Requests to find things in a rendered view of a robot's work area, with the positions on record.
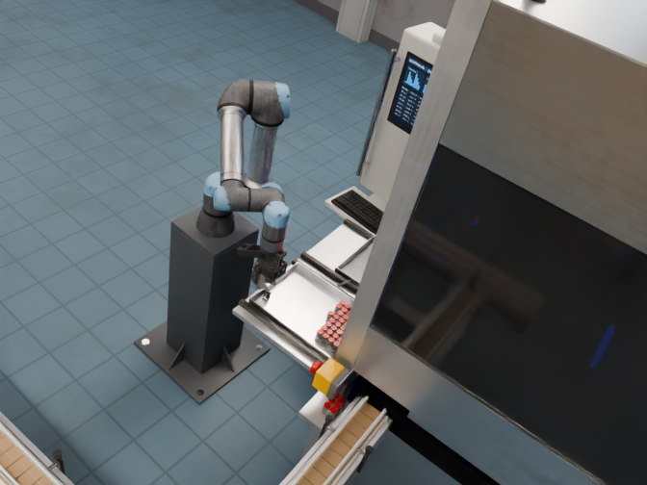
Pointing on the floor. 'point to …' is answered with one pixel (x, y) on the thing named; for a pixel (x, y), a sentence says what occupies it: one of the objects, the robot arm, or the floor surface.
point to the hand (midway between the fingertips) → (258, 285)
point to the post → (410, 177)
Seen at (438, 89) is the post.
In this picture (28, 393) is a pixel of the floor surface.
